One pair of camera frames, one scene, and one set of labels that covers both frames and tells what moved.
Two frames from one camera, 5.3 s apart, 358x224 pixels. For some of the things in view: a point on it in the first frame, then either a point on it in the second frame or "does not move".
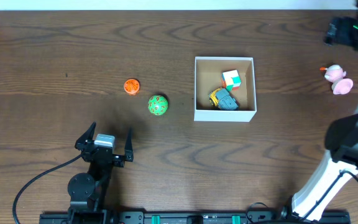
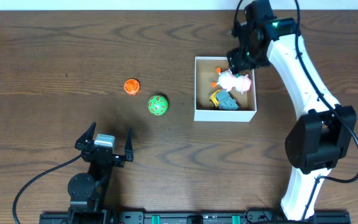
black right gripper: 350,26 -> 237,61
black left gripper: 103,154 does not move
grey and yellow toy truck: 220,98 does not move
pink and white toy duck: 335,73 -> 229,81
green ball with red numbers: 157,104 does not move
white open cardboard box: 207,78 does not move
